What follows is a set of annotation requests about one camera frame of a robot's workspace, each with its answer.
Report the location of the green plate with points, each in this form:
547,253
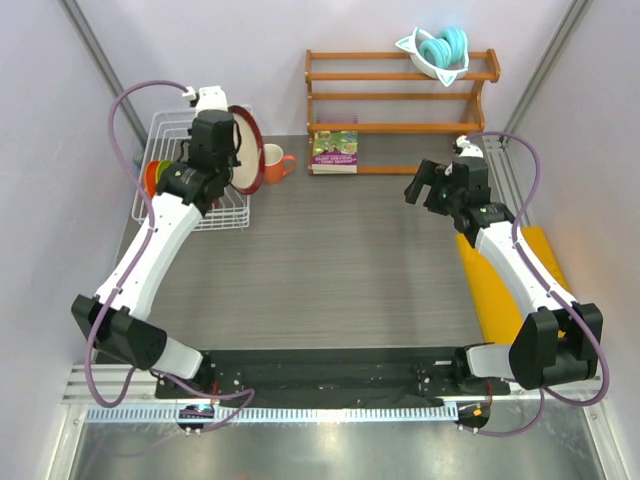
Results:
161,167

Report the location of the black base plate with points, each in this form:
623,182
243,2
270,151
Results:
360,378

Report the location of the white cat ear bowl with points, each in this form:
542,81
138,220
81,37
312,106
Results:
409,44

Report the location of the teal headphones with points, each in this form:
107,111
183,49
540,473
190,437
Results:
446,51

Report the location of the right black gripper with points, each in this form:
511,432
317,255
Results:
430,174

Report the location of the white wire dish rack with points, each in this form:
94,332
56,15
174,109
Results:
208,191

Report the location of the yellow board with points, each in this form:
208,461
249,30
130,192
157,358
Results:
497,312

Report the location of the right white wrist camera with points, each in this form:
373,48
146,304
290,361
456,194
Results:
463,147

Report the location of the perforated metal rail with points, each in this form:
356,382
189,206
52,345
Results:
200,413

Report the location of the wooden shelf rack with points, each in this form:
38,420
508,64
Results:
472,121

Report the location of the orange plate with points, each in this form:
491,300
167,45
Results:
150,178

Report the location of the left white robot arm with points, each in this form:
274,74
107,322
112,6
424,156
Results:
114,320

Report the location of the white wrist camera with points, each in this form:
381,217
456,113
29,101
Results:
463,147
206,98

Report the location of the colourful book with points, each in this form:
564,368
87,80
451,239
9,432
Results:
334,152

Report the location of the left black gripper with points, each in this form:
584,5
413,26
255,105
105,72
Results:
235,163

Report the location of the large red cream plate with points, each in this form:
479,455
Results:
247,150

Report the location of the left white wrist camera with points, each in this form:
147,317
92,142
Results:
206,98

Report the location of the orange mug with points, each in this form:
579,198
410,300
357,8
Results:
277,164

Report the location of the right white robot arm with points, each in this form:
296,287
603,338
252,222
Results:
556,343

